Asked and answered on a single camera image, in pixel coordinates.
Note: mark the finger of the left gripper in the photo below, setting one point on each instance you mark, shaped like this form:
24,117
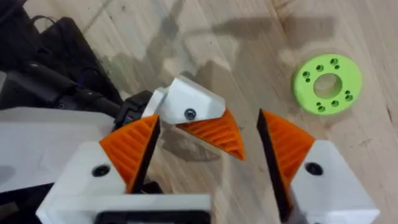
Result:
199,102

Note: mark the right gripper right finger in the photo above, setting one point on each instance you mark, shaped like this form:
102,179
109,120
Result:
329,183

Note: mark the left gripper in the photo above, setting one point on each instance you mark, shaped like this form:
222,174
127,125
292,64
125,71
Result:
37,149

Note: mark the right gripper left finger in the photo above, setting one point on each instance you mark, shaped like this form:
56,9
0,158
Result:
93,161

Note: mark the green disc with holes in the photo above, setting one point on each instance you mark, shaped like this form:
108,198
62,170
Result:
348,77

